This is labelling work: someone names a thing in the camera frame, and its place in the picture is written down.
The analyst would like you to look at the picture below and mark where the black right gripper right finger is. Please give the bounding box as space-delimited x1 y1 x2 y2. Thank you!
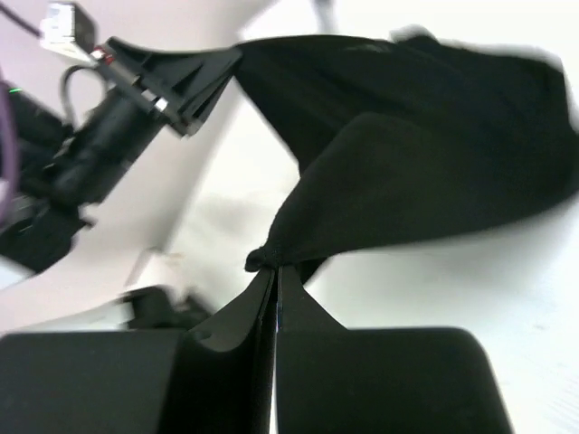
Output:
276 267 512 434

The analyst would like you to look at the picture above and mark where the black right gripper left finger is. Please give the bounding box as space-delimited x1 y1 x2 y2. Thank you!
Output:
1 270 274 433

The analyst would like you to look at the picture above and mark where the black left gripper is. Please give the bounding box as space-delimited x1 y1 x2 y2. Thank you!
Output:
48 37 242 206

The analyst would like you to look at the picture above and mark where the black tank top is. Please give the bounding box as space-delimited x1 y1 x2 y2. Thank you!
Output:
235 34 578 279

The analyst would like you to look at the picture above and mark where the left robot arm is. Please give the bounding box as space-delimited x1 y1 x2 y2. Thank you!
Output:
1 38 242 273

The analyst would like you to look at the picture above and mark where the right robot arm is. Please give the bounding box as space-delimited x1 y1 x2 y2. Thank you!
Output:
1 267 512 433

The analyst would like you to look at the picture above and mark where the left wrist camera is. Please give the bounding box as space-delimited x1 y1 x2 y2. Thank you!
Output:
40 1 97 62

